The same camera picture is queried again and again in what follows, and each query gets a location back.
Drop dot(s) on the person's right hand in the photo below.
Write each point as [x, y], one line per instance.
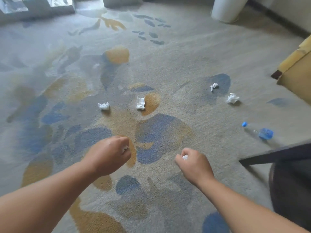
[195, 167]

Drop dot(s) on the person's left hand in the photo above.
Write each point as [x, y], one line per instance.
[107, 155]

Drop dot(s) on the person's right fingers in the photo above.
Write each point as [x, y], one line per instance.
[183, 157]

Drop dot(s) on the person's left fingers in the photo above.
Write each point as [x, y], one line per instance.
[122, 149]

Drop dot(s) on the person's left forearm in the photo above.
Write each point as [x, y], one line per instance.
[41, 198]

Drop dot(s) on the person's right forearm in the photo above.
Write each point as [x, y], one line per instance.
[245, 211]

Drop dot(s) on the patterned carpet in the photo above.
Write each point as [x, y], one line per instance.
[145, 70]

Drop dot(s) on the clear plastic bottle blue cap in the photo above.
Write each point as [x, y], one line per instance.
[263, 132]

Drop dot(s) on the dark wooden table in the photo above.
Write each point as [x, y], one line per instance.
[277, 152]

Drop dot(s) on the dark round stool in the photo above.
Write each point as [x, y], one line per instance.
[291, 191]

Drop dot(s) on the yellow upholstered armchair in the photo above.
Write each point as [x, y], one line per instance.
[295, 70]

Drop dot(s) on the white cylindrical bin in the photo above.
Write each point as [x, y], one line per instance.
[228, 8]

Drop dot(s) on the grey stone ledge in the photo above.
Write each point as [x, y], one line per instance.
[36, 6]

